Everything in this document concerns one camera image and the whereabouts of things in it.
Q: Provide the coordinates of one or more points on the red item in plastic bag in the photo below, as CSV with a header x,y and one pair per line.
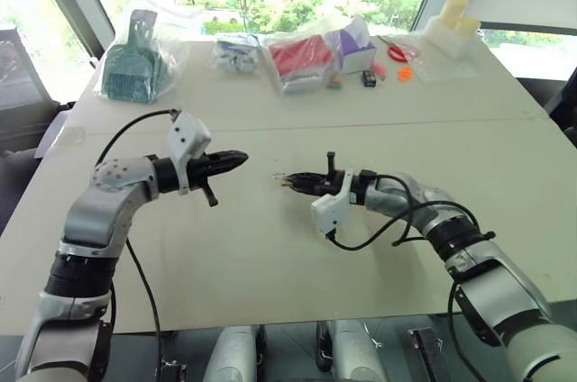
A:
x,y
297,62

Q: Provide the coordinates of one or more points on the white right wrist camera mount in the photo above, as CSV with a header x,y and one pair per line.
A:
x,y
331,213

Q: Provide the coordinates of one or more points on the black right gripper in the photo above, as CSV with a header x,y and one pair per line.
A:
x,y
328,181

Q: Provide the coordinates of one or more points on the orange round disc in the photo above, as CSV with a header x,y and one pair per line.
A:
x,y
405,75

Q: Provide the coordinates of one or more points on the silver rounded robot leg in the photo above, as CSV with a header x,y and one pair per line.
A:
x,y
234,352
356,350

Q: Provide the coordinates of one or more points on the clear bag with blue items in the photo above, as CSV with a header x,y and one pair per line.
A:
x,y
234,53

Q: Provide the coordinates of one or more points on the green scoop in plastic bag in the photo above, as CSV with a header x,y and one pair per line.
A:
x,y
130,62

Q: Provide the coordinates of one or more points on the small black box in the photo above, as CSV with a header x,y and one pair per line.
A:
x,y
369,78

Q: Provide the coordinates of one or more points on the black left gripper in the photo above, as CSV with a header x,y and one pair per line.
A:
x,y
204,170

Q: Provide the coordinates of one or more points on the small pink object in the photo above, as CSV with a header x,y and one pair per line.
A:
x,y
380,69

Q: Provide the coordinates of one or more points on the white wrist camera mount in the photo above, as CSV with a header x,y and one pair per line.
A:
x,y
331,213
187,139

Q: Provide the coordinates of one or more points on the white foam block with cylinders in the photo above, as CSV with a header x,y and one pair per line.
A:
x,y
453,28

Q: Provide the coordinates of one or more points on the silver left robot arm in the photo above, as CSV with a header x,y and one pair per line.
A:
x,y
99,206

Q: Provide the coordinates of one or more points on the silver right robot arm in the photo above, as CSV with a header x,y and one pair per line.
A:
x,y
496,283

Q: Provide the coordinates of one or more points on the purple tissue box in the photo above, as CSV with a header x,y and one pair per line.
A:
x,y
354,46

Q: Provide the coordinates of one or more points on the small colourful toy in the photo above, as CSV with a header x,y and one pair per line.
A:
x,y
334,80

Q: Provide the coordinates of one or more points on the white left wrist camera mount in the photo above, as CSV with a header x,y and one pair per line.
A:
x,y
187,139

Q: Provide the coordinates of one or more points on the clear flat plastic bag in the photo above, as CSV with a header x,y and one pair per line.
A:
x,y
435,67

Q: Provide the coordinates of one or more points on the black metal bracket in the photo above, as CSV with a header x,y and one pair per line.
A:
x,y
322,346
426,350

